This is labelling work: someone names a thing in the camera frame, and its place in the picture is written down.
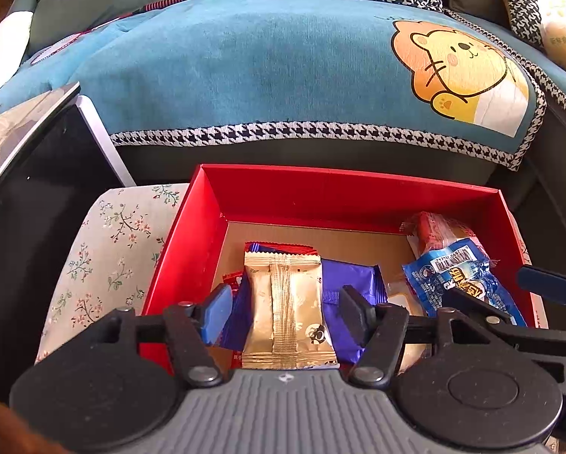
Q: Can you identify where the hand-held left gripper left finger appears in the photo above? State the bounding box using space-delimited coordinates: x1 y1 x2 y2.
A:
82 283 234 386

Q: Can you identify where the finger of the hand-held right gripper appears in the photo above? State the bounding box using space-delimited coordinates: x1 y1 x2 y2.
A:
517 265 566 307
441 288 566 365

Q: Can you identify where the pale bun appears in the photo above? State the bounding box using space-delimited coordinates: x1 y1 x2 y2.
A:
386 281 435 372

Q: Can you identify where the purple snack packet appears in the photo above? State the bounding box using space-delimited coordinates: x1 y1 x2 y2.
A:
221 258 389 365

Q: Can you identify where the blue sofa cover with lion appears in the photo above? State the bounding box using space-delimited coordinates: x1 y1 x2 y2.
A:
0 0 547 172

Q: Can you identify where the brown fuzzy sleeve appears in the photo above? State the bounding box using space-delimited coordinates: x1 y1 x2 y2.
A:
0 383 71 454

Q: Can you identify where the dark grey sofa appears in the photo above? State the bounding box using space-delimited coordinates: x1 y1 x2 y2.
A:
108 118 566 266

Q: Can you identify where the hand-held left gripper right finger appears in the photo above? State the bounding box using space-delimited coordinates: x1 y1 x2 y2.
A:
337 285 520 386

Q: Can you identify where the gold snack packet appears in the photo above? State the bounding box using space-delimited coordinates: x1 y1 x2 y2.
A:
242 252 339 370

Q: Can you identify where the white table leg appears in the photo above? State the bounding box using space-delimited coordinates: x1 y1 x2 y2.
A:
75 95 137 187

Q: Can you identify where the blue snack packet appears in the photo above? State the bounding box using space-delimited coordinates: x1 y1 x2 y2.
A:
401 239 515 322

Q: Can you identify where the red pastry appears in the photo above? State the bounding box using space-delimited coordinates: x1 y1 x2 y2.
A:
400 211 482 258

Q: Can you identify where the white cloth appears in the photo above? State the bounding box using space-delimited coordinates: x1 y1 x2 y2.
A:
0 9 33 105

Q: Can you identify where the red and yellow snack packet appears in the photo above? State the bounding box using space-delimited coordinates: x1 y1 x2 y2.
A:
244 241 316 258

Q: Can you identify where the red cardboard box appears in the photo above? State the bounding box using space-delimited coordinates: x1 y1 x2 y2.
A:
138 163 551 374

